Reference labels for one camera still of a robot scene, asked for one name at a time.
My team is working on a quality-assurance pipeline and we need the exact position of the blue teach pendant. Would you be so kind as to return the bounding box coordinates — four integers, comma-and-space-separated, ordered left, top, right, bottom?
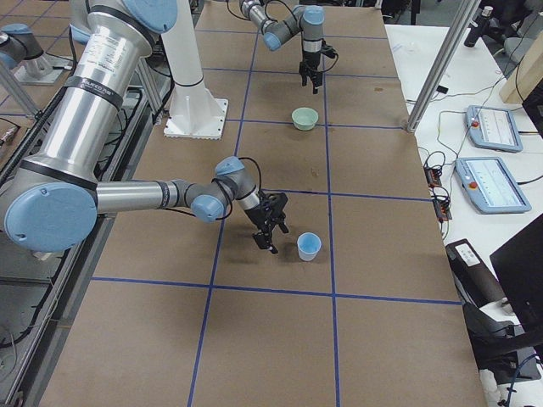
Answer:
466, 105, 523, 153
456, 157, 532, 215

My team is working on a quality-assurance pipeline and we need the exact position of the lower blue teach pendant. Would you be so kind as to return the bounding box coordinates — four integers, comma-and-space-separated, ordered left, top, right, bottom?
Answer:
456, 157, 532, 215

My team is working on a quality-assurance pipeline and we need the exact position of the black computer monitor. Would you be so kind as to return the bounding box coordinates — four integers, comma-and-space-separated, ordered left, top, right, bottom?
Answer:
462, 217, 542, 383

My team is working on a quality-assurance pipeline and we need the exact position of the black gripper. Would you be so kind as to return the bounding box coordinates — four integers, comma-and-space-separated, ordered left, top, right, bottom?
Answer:
299, 51, 322, 94
245, 192, 289, 254

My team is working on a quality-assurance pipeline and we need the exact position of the upper blue teach pendant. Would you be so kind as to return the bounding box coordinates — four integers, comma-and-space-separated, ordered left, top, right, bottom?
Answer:
466, 105, 523, 153

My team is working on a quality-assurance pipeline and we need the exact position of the pale green ceramic bowl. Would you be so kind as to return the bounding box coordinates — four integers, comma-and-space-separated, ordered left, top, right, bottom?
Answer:
291, 107, 319, 131

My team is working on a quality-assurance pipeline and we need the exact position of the light blue plastic cup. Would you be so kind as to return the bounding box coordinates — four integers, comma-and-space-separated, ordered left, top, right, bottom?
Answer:
297, 232, 322, 261

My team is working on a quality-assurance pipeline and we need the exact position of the aluminium frame post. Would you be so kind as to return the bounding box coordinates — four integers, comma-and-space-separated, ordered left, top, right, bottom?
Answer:
406, 0, 479, 133

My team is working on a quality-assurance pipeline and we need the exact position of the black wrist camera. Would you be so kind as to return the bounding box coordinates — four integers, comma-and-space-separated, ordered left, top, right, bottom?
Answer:
321, 41, 339, 59
267, 192, 288, 213

